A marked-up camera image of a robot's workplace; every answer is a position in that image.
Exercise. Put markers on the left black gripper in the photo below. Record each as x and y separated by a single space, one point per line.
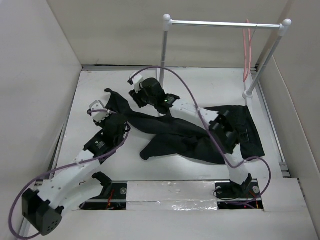
101 124

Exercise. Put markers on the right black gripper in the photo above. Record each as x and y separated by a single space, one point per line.
137 96

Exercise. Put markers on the black trousers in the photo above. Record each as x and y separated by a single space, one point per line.
176 136

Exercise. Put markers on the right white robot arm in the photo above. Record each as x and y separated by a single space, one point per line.
221 129

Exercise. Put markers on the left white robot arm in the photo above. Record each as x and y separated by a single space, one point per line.
77 182

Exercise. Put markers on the pink clothes hanger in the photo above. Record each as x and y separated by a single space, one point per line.
247 47

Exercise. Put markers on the silver foil covered panel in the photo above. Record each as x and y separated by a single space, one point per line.
171 196

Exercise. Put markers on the white and silver clothes rack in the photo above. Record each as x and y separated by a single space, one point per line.
249 88

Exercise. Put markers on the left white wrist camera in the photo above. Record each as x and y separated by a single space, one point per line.
98 111

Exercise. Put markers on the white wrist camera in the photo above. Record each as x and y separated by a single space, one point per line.
98 111
135 80

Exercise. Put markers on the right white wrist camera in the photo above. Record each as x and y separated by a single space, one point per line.
135 80

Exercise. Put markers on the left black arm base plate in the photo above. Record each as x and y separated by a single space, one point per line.
112 198

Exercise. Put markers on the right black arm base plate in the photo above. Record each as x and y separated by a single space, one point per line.
227 199

